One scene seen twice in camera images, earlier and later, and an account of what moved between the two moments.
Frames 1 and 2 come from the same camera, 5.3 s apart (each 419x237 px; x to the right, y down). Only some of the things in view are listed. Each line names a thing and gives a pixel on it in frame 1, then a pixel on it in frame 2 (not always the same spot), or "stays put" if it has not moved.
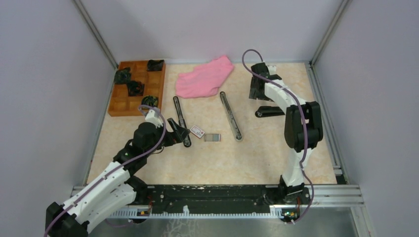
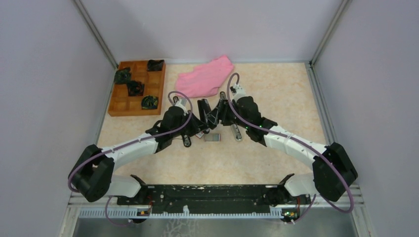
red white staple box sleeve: x=197 y=132 stays put
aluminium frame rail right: x=326 y=125 stays put
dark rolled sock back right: x=154 y=65 stays put
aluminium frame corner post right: x=345 y=4 stays put
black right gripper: x=254 y=95 → x=234 y=104
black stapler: x=269 y=111 → x=203 y=108
